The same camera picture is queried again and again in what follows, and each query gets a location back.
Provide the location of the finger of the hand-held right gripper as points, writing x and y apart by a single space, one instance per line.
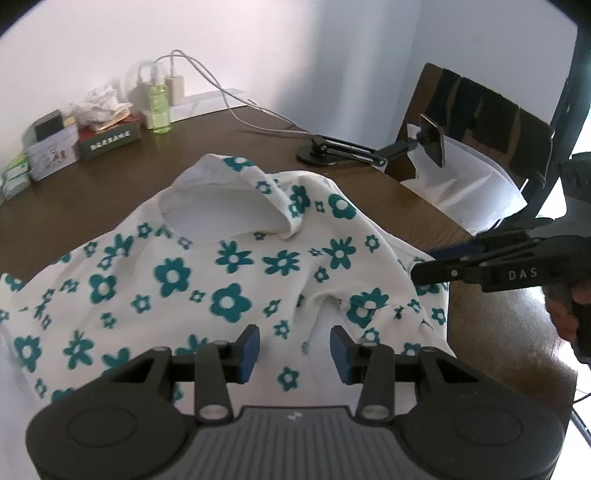
461 249
438 272

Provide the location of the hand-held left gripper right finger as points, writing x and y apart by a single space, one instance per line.
340 355

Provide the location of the dark tissue box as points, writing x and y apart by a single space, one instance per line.
108 143

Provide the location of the white garment with teal flowers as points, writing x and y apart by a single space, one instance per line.
194 258

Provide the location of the white charger plug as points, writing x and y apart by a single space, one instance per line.
140 94

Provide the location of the beige charger plug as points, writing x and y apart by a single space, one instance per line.
175 87

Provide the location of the small black box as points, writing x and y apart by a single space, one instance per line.
48 127

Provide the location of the black pole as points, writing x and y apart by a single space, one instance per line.
570 92

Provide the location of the green liquid bottle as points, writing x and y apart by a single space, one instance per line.
159 106

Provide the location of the person's right hand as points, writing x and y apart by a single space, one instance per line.
561 314

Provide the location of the white bag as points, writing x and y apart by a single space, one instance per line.
466 180

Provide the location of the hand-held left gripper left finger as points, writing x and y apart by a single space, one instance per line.
249 353

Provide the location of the white power strip with chargers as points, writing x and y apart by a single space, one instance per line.
258 108

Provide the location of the crumpled white tissue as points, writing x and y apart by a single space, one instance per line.
101 101

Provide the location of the brown wooden chair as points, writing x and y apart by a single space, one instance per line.
485 110

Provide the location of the pale printed tin box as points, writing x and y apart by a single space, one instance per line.
51 154

